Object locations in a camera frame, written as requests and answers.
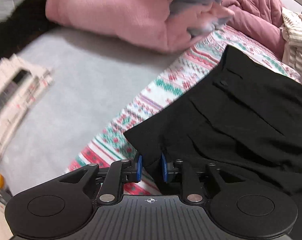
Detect black pants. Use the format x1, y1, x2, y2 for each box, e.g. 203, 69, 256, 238
123, 44, 302, 197

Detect patterned bed sheet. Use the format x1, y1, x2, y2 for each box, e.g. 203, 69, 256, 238
66, 24, 302, 196

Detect light pink folded blanket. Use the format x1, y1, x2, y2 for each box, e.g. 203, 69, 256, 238
45, 0, 234, 53

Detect striped beige folded bedding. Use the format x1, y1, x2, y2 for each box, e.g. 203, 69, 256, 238
281, 8, 302, 80

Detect mauve pink comforter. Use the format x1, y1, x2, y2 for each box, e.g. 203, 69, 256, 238
222, 0, 285, 59

